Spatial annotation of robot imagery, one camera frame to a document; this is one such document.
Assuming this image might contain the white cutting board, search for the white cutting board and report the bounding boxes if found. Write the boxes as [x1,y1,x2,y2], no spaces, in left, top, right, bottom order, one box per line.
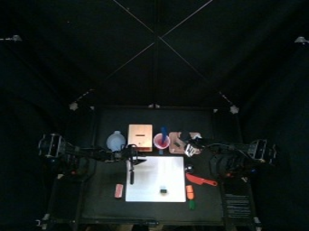
[125,155,188,203]

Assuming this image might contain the pink toy salmon sushi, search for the pink toy salmon sushi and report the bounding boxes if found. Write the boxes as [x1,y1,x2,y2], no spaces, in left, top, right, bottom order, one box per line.
[114,183,125,199]

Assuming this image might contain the orange toy knife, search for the orange toy knife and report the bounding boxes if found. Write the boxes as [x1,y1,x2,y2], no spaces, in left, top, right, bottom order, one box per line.
[185,172,219,188]

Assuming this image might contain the pink cup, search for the pink cup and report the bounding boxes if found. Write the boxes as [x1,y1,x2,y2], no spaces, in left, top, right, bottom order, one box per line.
[153,133,172,150]

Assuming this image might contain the blue utensil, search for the blue utensil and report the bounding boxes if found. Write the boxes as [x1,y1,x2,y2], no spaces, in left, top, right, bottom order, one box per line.
[160,125,169,155]

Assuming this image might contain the orange toy carrot piece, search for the orange toy carrot piece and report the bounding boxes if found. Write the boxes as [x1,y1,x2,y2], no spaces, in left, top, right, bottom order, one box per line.
[185,184,196,200]

